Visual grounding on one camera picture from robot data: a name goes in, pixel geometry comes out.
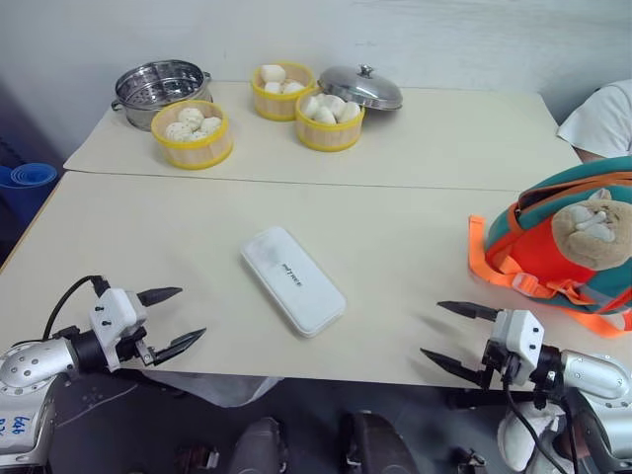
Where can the translucent white plastic bag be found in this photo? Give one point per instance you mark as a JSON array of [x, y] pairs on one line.
[[217, 387]]

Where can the blue rolled mat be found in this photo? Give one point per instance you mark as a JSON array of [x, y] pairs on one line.
[[27, 177]]

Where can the white padded cloth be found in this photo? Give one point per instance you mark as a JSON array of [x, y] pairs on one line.
[[518, 437]]

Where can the orange teal plush backpack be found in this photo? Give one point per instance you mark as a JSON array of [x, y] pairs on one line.
[[535, 244]]

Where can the stainless steel pot lid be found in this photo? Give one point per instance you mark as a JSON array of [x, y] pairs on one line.
[[360, 89]]

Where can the white rectangular case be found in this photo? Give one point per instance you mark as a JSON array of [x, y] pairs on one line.
[[292, 282]]

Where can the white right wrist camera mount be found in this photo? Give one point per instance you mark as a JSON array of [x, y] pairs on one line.
[[518, 332]]

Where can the yellow-rimmed bamboo steamer basket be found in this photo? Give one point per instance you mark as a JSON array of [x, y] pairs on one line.
[[195, 150], [328, 134], [281, 104]]

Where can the white steamed bun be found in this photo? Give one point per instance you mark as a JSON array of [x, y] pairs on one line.
[[273, 73], [310, 106], [325, 116], [349, 111], [272, 88], [293, 87], [335, 102]]

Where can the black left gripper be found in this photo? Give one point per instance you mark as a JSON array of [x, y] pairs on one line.
[[134, 345]]

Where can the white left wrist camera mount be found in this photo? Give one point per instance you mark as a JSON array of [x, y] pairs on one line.
[[114, 308]]

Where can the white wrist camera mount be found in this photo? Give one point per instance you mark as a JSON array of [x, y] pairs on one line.
[[518, 332], [114, 308]]

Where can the speckled steamed bun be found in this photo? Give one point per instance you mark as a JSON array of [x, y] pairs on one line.
[[178, 132], [190, 117], [210, 126]]

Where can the person in white shirt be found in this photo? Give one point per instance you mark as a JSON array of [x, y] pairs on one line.
[[602, 121]]

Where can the stainless steel steamer pot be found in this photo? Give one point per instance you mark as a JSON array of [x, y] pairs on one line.
[[158, 86]]

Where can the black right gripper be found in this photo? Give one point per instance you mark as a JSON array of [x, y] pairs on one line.
[[499, 368]]

